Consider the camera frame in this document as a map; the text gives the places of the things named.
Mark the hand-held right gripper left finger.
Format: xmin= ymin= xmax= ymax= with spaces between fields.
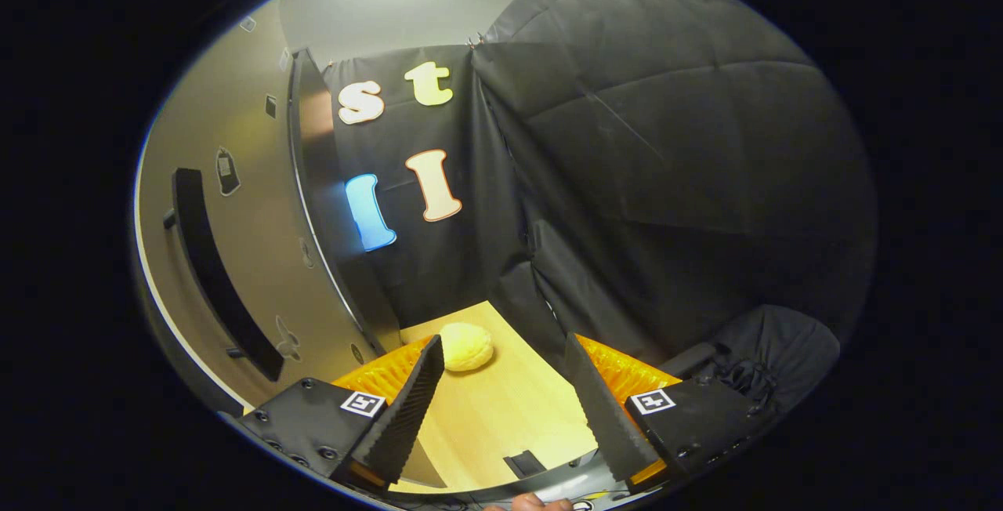
xmin=219 ymin=335 xmax=446 ymax=492

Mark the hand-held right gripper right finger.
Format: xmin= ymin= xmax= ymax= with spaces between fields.
xmin=564 ymin=332 xmax=773 ymax=495

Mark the black cabinet door handle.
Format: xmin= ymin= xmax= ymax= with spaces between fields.
xmin=162 ymin=168 xmax=285 ymax=383

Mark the yellow round sponge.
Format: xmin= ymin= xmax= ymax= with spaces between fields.
xmin=437 ymin=321 xmax=495 ymax=373

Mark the dark cloth bundle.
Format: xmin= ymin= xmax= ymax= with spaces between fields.
xmin=662 ymin=305 xmax=841 ymax=437

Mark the black backdrop cloth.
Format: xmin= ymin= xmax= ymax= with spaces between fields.
xmin=321 ymin=0 xmax=878 ymax=386

